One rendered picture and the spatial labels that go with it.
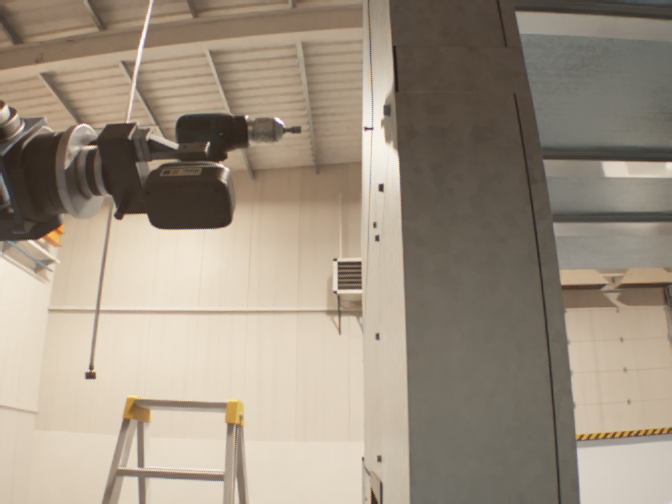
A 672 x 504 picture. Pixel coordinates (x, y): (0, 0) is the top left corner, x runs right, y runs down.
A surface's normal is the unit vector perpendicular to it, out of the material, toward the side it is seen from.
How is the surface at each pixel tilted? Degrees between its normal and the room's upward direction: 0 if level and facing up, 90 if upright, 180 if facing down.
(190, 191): 150
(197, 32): 90
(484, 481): 90
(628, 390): 90
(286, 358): 90
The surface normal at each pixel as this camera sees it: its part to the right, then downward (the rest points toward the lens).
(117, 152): -0.02, 0.65
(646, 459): -0.04, -0.34
